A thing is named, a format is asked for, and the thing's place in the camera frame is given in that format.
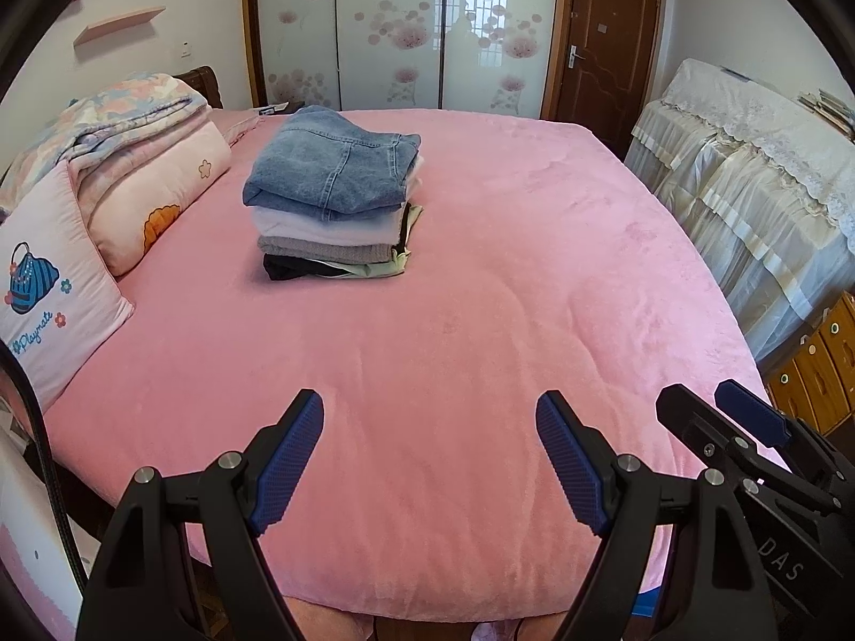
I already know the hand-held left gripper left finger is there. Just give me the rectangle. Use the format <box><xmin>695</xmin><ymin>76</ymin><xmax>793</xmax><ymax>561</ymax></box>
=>
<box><xmin>76</xmin><ymin>387</ymin><xmax>326</xmax><ymax>641</ymax></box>

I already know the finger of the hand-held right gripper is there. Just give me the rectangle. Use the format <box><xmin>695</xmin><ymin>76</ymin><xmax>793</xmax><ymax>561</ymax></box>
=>
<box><xmin>713</xmin><ymin>379</ymin><xmax>855</xmax><ymax>490</ymax></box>
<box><xmin>656</xmin><ymin>384</ymin><xmax>843</xmax><ymax>515</ymax></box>

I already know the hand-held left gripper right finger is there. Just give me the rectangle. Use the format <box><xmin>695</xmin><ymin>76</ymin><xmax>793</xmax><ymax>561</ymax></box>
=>
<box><xmin>534</xmin><ymin>390</ymin><xmax>786</xmax><ymax>641</ymax></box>

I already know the blue denim jacket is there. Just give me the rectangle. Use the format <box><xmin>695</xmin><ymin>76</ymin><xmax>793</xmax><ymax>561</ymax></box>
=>
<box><xmin>242</xmin><ymin>105</ymin><xmax>423</xmax><ymax>223</ymax></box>

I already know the wooden drawer cabinet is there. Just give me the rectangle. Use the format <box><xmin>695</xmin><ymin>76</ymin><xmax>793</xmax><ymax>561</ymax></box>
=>
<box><xmin>765</xmin><ymin>294</ymin><xmax>855</xmax><ymax>435</ymax></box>

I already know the black folded garment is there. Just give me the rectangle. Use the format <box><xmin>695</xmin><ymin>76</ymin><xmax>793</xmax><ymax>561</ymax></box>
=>
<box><xmin>262</xmin><ymin>254</ymin><xmax>348</xmax><ymax>283</ymax></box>

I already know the pink bed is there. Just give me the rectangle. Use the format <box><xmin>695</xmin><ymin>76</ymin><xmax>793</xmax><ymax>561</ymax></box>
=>
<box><xmin>40</xmin><ymin>107</ymin><xmax>789</xmax><ymax>622</ymax></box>

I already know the grey knit folded garment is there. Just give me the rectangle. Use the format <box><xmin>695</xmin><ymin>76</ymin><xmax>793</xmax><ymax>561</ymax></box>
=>
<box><xmin>257</xmin><ymin>235</ymin><xmax>402</xmax><ymax>267</ymax></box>

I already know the beige folded garment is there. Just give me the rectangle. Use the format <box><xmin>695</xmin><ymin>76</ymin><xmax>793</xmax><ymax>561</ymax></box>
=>
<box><xmin>314</xmin><ymin>204</ymin><xmax>426</xmax><ymax>279</ymax></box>

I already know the lace-covered furniture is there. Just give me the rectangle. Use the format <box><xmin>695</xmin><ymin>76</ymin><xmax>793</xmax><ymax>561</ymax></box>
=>
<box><xmin>624</xmin><ymin>57</ymin><xmax>855</xmax><ymax>365</ymax></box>

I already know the white fluffy folded sweater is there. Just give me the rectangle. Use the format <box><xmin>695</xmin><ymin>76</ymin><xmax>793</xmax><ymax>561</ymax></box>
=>
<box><xmin>250</xmin><ymin>174</ymin><xmax>426</xmax><ymax>249</ymax></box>

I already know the white bedside furniture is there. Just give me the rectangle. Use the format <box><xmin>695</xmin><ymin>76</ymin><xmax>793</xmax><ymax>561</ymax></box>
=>
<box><xmin>0</xmin><ymin>380</ymin><xmax>101</xmax><ymax>641</ymax></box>

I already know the white Playmate pillow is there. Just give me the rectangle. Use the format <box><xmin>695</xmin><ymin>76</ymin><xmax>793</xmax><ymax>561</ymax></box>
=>
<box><xmin>0</xmin><ymin>159</ymin><xmax>136</xmax><ymax>411</ymax></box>

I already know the stack of books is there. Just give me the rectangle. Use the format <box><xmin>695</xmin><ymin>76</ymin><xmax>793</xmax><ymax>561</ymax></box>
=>
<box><xmin>798</xmin><ymin>88</ymin><xmax>855</xmax><ymax>138</ymax></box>

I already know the dark wooden headboard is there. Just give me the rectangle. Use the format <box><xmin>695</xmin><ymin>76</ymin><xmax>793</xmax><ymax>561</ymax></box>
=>
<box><xmin>172</xmin><ymin>65</ymin><xmax>224</xmax><ymax>109</ymax></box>

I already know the brown wooden door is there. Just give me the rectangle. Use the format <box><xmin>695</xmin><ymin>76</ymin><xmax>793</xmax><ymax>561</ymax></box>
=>
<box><xmin>544</xmin><ymin>0</ymin><xmax>665</xmax><ymax>161</ymax></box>

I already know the floral sliding-door wardrobe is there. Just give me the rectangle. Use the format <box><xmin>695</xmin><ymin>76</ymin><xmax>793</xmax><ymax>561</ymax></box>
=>
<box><xmin>240</xmin><ymin>0</ymin><xmax>569</xmax><ymax>120</ymax></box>

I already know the thick black cable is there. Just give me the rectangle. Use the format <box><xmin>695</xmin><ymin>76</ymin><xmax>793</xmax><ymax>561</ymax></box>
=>
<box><xmin>0</xmin><ymin>350</ymin><xmax>89</xmax><ymax>592</ymax></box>

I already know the pink wall shelf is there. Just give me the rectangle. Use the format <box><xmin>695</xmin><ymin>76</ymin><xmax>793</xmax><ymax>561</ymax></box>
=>
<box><xmin>72</xmin><ymin>5</ymin><xmax>167</xmax><ymax>48</ymax></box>

